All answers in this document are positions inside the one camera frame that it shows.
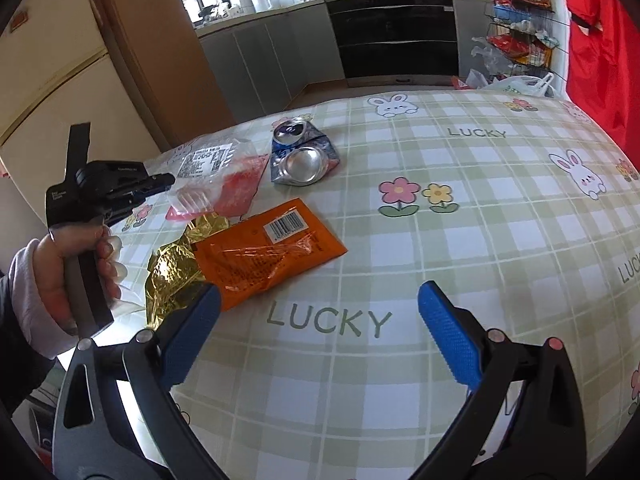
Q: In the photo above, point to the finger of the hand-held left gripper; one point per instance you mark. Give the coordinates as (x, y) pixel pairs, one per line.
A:
(120, 210)
(160, 181)

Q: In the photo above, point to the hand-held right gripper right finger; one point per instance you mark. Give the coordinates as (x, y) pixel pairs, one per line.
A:
(450, 340)

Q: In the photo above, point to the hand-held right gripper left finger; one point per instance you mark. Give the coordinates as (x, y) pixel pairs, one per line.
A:
(200, 320)

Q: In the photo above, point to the clear plastic tray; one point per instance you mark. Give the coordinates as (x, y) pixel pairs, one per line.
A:
(210, 165)

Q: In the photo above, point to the gold foil wrapper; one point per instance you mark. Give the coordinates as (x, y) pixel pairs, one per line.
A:
(170, 270)

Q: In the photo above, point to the orange snack packet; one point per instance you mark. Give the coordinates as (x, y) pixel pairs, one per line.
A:
(250, 265)

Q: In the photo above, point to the person's left forearm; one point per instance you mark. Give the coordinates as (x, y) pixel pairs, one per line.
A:
(20, 320)

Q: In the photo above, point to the person's left hand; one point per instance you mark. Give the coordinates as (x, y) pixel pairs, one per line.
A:
(50, 270)

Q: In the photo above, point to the green checked bunny tablecloth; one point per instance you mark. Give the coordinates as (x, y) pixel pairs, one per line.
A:
(450, 240)

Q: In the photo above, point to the crushed aluminium can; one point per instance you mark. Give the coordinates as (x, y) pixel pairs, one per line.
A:
(302, 165)

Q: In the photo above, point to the brown wooden panel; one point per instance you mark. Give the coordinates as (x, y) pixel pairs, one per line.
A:
(150, 35)

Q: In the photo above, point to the long grey kitchen cabinets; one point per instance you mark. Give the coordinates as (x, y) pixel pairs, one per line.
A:
(265, 55)

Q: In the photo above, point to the white kettle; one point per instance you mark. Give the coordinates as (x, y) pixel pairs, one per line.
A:
(261, 3)

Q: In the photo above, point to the red packet on floor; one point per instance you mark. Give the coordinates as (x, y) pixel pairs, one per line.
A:
(461, 83)

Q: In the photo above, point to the white plastic bag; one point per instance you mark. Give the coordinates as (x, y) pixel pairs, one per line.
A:
(520, 85)

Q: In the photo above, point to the black built-in oven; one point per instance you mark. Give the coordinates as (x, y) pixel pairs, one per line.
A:
(395, 35)

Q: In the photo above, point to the clear plastic bag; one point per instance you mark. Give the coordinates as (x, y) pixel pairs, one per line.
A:
(487, 60)

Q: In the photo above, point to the narrow grey kitchen cabinet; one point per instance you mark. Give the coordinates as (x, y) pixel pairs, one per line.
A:
(470, 25)

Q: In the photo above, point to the red hanging cloth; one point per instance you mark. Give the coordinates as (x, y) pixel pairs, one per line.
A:
(605, 50)

